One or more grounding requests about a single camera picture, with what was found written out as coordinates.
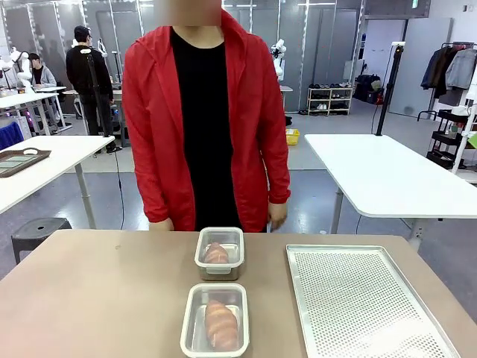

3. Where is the large steel container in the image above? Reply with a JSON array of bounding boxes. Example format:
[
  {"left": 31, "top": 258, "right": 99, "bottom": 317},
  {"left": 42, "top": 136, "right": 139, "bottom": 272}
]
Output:
[{"left": 179, "top": 283, "right": 250, "bottom": 358}]

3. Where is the white humanoid robot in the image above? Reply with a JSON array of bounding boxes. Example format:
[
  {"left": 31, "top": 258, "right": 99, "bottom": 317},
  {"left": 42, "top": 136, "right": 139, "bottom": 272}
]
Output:
[{"left": 0, "top": 46, "right": 35, "bottom": 95}]

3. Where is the person's left hand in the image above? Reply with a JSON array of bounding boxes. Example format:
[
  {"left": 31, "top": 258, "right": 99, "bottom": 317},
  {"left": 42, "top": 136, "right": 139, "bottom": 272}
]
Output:
[{"left": 268, "top": 201, "right": 289, "bottom": 233}]

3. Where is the small steel container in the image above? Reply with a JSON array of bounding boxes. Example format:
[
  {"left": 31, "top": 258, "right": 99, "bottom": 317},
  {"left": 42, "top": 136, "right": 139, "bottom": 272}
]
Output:
[{"left": 195, "top": 226, "right": 245, "bottom": 282}]

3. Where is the standing person in black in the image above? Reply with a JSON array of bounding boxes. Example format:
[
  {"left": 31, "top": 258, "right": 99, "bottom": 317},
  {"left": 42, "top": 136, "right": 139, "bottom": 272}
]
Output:
[{"left": 65, "top": 25, "right": 115, "bottom": 137}]

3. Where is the person's right hand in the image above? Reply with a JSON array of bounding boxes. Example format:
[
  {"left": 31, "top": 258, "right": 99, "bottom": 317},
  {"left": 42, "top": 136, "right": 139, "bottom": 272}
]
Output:
[{"left": 148, "top": 218, "right": 175, "bottom": 233}]

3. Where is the wooden shoe rack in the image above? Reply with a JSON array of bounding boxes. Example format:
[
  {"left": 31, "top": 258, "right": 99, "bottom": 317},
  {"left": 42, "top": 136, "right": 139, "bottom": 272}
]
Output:
[{"left": 307, "top": 84, "right": 355, "bottom": 117}]

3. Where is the brown serving tray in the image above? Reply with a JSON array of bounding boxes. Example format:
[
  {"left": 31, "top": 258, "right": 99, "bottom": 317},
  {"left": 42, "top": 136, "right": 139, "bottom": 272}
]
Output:
[{"left": 0, "top": 147, "right": 52, "bottom": 179}]

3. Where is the black camera pole white head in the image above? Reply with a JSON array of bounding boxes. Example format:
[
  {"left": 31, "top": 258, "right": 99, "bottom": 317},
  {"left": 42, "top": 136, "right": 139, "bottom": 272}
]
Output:
[{"left": 374, "top": 41, "right": 407, "bottom": 137}]

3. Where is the large clear plastic lid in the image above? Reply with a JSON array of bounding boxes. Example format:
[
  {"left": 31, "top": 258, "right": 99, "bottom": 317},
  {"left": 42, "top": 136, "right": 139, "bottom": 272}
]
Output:
[{"left": 179, "top": 283, "right": 250, "bottom": 358}]

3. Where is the white table with grey leg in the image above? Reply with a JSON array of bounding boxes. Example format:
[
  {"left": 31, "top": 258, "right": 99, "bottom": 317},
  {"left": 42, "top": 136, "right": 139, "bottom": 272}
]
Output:
[{"left": 0, "top": 134, "right": 116, "bottom": 230}]

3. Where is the black utility cart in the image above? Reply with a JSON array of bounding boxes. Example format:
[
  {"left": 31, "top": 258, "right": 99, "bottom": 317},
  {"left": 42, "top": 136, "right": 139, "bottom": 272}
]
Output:
[{"left": 426, "top": 108, "right": 471, "bottom": 171}]

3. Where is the golden croissant bread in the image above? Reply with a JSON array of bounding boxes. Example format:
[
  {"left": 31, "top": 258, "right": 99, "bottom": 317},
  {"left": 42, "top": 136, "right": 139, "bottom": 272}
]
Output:
[
  {"left": 204, "top": 298, "right": 240, "bottom": 350},
  {"left": 203, "top": 242, "right": 230, "bottom": 266}
]

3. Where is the black bags pile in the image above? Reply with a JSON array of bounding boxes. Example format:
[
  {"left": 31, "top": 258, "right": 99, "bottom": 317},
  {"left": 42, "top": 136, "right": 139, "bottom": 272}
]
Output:
[{"left": 353, "top": 73, "right": 384, "bottom": 104}]

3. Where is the coat rack with clothes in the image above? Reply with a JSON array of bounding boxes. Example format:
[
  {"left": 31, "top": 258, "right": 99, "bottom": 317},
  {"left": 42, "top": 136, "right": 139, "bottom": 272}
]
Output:
[{"left": 416, "top": 42, "right": 477, "bottom": 123}]

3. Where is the black plastic stool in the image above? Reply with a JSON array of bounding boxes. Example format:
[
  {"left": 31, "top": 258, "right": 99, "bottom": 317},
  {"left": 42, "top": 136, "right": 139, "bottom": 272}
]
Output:
[{"left": 10, "top": 217, "right": 74, "bottom": 266}]

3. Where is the white rounded table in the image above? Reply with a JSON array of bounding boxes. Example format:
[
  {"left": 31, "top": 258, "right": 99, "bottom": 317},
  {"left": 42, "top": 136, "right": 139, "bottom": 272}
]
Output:
[{"left": 303, "top": 133, "right": 477, "bottom": 254}]

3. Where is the seated person in grey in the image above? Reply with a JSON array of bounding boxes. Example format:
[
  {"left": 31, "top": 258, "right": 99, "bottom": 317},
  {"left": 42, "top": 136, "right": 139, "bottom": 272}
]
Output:
[{"left": 27, "top": 52, "right": 58, "bottom": 89}]

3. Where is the blue chair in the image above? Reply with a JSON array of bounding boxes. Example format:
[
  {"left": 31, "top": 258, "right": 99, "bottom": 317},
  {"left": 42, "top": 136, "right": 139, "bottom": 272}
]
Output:
[{"left": 0, "top": 121, "right": 25, "bottom": 151}]

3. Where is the perforated metal baking tray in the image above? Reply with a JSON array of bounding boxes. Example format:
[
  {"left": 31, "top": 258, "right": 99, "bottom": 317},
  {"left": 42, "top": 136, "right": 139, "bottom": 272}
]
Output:
[{"left": 285, "top": 244, "right": 462, "bottom": 358}]

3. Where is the small clear plastic lid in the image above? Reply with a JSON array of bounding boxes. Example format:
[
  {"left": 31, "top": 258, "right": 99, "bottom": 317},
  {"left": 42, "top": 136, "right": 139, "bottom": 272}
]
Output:
[{"left": 195, "top": 226, "right": 245, "bottom": 271}]

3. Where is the person in red jacket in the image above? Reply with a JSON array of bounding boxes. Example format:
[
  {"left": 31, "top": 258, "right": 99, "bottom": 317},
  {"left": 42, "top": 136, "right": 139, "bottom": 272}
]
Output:
[{"left": 121, "top": 7, "right": 292, "bottom": 234}]

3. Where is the white background desk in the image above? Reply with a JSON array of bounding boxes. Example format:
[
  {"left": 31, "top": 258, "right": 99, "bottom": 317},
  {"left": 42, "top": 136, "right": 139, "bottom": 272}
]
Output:
[{"left": 0, "top": 85, "right": 74, "bottom": 136}]

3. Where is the thin black tripod pole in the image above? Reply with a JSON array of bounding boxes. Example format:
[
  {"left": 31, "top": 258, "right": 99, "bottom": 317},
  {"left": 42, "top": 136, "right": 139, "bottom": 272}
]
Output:
[{"left": 80, "top": 47, "right": 124, "bottom": 230}]

